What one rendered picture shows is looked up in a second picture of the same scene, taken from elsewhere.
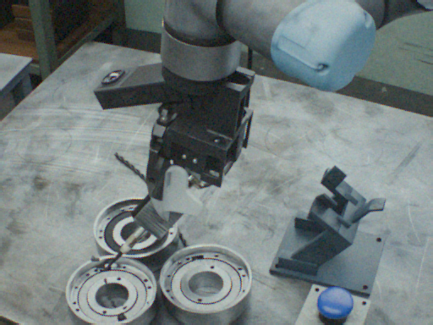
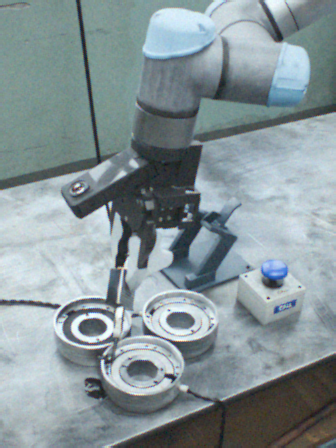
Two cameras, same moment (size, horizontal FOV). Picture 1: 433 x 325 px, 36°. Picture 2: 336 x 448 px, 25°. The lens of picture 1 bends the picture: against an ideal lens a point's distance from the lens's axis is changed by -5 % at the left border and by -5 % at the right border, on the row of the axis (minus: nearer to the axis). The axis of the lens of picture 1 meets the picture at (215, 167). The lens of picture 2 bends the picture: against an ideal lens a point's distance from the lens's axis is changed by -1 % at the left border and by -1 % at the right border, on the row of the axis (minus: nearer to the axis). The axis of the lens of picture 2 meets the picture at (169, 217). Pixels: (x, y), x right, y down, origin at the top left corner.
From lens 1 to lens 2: 0.69 m
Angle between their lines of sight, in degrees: 45
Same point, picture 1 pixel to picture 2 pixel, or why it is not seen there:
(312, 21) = (292, 61)
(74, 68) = not seen: outside the picture
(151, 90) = (134, 177)
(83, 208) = (12, 350)
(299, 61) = (292, 89)
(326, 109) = not seen: hidden behind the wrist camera
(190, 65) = (184, 135)
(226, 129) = (190, 180)
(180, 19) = (180, 101)
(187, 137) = (172, 198)
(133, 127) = not seen: outside the picture
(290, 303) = (223, 303)
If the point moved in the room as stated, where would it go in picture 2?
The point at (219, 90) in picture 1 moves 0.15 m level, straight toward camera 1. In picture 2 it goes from (188, 150) to (297, 193)
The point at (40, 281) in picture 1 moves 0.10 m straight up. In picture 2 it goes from (64, 415) to (61, 357)
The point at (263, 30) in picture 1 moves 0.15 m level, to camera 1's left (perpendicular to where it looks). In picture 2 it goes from (263, 80) to (188, 124)
